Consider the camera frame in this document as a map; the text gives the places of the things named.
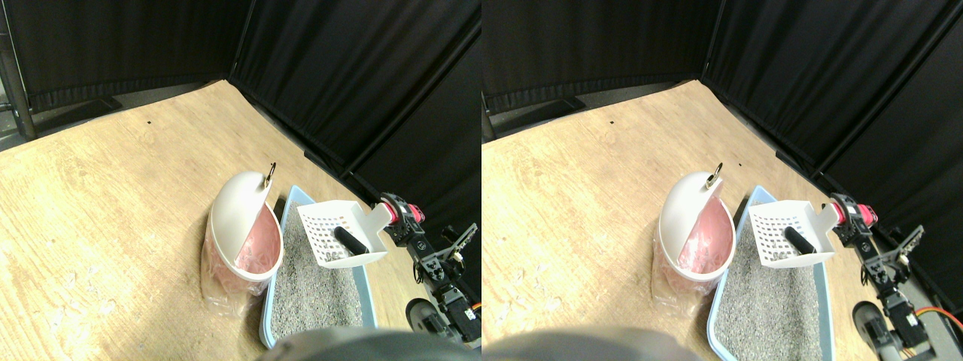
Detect black curtain stand pole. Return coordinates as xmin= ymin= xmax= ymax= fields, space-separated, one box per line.
xmin=697 ymin=0 xmax=730 ymax=82
xmin=224 ymin=0 xmax=257 ymax=82

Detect black curtain stand foot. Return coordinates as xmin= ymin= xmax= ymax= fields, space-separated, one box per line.
xmin=303 ymin=149 xmax=354 ymax=181
xmin=29 ymin=96 xmax=123 ymax=130
xmin=775 ymin=147 xmax=827 ymax=181
xmin=491 ymin=96 xmax=586 ymax=130

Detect white bin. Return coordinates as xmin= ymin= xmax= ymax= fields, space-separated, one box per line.
xmin=200 ymin=162 xmax=285 ymax=317
xmin=652 ymin=162 xmax=737 ymax=305

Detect black lump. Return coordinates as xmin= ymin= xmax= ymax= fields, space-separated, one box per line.
xmin=784 ymin=227 xmax=818 ymax=256
xmin=334 ymin=227 xmax=369 ymax=255

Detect white scoop with red handle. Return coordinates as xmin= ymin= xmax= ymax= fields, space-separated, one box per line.
xmin=748 ymin=200 xmax=878 ymax=269
xmin=296 ymin=200 xmax=426 ymax=269

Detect grey metal pole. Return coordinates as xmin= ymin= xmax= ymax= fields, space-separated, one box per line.
xmin=0 ymin=11 xmax=37 ymax=141

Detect blue litter tray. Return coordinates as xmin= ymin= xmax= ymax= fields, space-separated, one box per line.
xmin=706 ymin=185 xmax=836 ymax=361
xmin=259 ymin=185 xmax=379 ymax=350

